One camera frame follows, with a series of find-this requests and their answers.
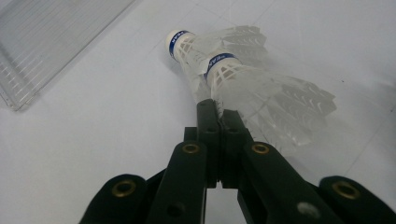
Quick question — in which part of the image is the white shuttlecock with blue band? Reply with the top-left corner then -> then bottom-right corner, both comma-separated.
164,25 -> 269,104
202,52 -> 338,148

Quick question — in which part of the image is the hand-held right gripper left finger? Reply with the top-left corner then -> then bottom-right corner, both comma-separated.
146,98 -> 222,224

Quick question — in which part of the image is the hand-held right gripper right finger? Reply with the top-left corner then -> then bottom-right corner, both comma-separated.
219,109 -> 344,224

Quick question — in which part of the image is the clear plastic bin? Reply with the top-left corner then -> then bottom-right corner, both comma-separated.
0,0 -> 136,111

